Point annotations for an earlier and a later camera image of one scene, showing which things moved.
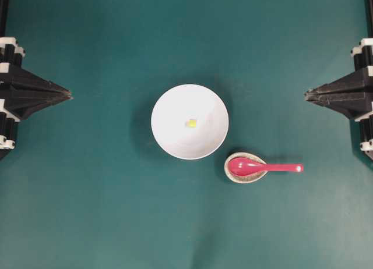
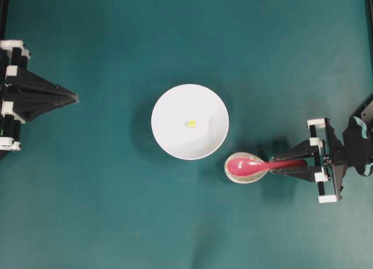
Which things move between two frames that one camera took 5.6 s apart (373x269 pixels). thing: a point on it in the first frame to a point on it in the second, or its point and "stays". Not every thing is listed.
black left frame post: (4, 7) stays
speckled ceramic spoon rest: (242, 179) stays
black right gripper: (352, 95) to (356, 151)
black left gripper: (22, 94) stays
